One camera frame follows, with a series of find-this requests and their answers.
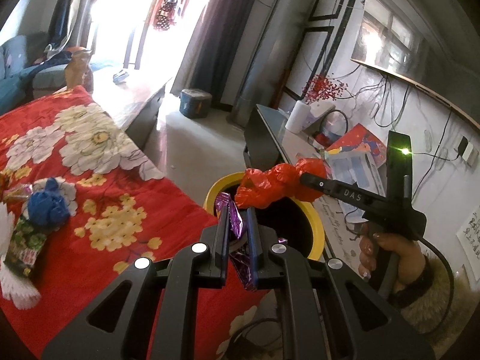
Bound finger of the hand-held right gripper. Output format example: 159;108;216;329
299;172;338;196

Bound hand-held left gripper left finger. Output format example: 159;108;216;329
41;206;231;360

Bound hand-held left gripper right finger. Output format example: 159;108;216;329
245;206;437;360

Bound purple foil wrapper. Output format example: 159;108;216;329
214;192;259;292

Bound yellow trash bin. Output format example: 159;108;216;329
202;172;325;262

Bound red plastic bag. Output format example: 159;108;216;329
235;158;326;211

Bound person's right forearm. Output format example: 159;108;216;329
390;253;480;360

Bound person's right hand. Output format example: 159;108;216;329
358;223;428;287

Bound papers on side cabinet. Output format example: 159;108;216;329
326;152;382;198

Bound small red ornament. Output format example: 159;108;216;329
313;129;334;148

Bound red paper booklet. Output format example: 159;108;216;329
325;123;389;169

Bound red floral blanket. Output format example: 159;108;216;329
0;84;271;360

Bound white paper roll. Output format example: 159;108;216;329
285;100;313;134

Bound white flat device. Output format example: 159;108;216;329
304;103;337;136

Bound black glass television stand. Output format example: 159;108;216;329
243;103;379;267

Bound white handwritten paper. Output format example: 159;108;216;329
455;204;480;268

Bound red berry branches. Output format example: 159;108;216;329
302;73;348;104

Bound blue storage box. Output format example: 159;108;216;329
179;89;213;118

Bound grey standing air conditioner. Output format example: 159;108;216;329
229;0;319;128

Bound grey coffee table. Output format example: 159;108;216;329
56;65;177;151

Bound blue crumpled plastic bag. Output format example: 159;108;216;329
30;177;72;229

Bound grey curtain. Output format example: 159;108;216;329
170;0;271;106

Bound green printed snack packet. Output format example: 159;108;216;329
4;214;49;280

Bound brown framed glass door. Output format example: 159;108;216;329
90;0;211;74

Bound red gold candy wrapper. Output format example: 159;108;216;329
3;183;34;202

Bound brown paper bag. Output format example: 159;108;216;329
64;47;94;94

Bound hanging clothes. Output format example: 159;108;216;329
153;0;196;31

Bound blue sofa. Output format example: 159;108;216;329
0;34;81;110

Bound dark blue curtain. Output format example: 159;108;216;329
47;0;113;52

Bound black looped cable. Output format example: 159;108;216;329
322;109;348;140

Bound white wall socket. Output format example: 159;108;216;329
455;137;475;166

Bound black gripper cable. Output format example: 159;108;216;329
418;234;456;334

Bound hanging wall cables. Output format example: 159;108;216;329
349;64;469;158

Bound wall mounted television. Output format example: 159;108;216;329
350;0;480;132

